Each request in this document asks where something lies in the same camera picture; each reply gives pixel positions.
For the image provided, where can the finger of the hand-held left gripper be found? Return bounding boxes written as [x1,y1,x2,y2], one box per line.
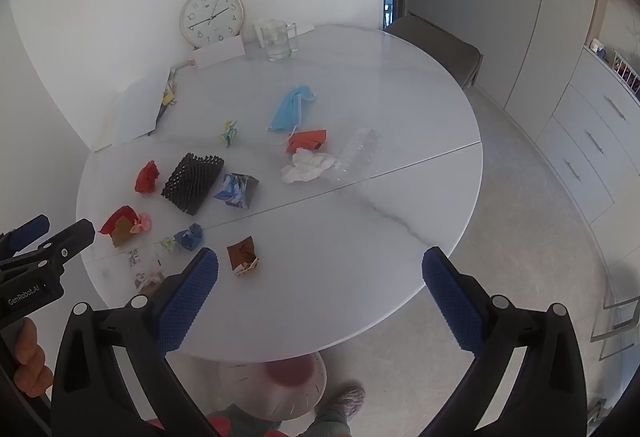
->
[0,218,97,283]
[0,214,52,258]

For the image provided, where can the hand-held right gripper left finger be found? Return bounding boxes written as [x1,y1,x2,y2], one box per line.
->
[50,247,221,437]

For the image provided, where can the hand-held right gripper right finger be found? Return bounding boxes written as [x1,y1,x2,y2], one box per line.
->
[415,246,588,437]

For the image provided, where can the blue printed wrapper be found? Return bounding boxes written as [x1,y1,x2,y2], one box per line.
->
[214,172,260,209]

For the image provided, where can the black foam mesh net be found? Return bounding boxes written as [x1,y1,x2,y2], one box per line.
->
[161,152,225,217]

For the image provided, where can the white waste bin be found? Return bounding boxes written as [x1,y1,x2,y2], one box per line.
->
[217,351,328,422]

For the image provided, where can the person's left hand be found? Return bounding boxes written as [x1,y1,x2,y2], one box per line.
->
[12,317,55,399]

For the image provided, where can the red and brown paper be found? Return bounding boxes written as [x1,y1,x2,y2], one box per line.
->
[98,205,141,249]

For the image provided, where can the brown pink wrapper scrap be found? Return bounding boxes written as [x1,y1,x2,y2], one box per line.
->
[134,269,166,295]

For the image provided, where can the blue crumpled paper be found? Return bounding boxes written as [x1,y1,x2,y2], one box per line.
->
[173,223,204,252]

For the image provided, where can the brown crumpled paper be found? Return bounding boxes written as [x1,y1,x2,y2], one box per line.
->
[226,238,261,277]

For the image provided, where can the cream paper sheet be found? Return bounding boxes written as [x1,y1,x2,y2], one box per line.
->
[92,117,118,153]

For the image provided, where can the white board sheet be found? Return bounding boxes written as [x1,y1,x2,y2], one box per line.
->
[100,67,173,149]

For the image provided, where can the person's shoe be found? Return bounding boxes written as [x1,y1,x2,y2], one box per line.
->
[332,384,366,418]

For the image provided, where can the yellow sticky notes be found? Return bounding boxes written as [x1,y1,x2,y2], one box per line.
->
[159,67,180,110]

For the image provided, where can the yellow green crumpled paper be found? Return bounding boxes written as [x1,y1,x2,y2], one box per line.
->
[218,119,239,148]

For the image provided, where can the person's leg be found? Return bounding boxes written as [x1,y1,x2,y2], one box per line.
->
[305,409,351,437]

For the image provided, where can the white crumpled tissue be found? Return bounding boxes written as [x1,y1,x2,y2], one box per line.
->
[280,148,338,184]

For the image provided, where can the clear plastic cup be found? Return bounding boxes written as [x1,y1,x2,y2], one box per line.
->
[330,127,383,183]

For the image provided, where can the orange folded paper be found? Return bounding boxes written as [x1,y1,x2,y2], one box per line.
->
[286,129,328,155]

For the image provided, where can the blue face mask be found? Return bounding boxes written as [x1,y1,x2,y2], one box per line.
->
[266,84,318,147]

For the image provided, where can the grey drawer unit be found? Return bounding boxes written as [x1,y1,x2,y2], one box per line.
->
[534,44,640,228]

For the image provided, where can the white card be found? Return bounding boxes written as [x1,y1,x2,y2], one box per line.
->
[192,36,247,69]

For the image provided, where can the grey chair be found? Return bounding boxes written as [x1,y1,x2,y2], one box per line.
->
[384,14,483,90]

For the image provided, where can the clear glass mug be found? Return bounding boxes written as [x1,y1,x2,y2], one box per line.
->
[254,18,300,63]

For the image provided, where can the tall grey cabinet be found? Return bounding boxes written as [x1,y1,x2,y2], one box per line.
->
[404,0,608,143]

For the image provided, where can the metal frame rack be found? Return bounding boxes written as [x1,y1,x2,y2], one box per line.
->
[590,262,640,363]

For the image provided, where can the round white wall clock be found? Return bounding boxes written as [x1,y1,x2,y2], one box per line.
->
[179,0,245,47]

